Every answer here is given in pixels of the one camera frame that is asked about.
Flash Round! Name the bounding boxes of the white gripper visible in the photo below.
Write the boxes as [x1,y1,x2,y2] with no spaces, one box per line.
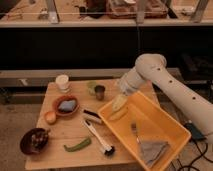
[118,68,145,95]

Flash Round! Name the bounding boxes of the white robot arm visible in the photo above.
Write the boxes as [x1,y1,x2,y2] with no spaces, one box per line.
[118,53,213,144]

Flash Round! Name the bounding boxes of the yellow plastic tray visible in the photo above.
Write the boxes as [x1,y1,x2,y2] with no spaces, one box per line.
[98,92,191,171]

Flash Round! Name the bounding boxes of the green small cup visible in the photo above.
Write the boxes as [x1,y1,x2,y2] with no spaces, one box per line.
[87,80,97,95]

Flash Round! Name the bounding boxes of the black white small brush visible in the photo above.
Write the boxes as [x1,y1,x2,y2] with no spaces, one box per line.
[82,110,102,124]

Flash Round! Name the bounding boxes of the blue sponge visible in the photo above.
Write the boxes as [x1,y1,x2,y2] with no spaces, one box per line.
[58,100,76,112]

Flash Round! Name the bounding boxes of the white cup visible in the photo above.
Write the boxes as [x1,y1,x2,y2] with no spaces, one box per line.
[55,74,69,92]

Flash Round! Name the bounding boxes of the grey folded cloth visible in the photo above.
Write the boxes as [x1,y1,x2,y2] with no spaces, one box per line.
[139,140,169,168]

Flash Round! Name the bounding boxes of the terracotta bowl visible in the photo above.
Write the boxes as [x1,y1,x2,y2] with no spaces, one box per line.
[53,95,79,117]

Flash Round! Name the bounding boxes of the green pepper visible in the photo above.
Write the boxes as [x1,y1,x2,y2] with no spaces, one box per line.
[64,137,91,152]

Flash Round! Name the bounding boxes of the wooden table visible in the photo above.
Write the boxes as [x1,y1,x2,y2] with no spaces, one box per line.
[25,79,138,171]

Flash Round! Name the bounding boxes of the orange round fruit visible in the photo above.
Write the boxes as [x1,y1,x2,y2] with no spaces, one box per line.
[44,111,56,124]

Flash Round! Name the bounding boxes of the dark brown bowl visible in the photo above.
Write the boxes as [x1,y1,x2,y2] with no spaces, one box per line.
[20,128,49,155]

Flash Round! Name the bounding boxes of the white handled dish brush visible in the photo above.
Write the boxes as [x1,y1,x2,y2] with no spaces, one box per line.
[84,120,115,156]

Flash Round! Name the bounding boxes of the black floor cable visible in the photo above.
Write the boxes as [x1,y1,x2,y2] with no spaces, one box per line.
[170,141,213,171]

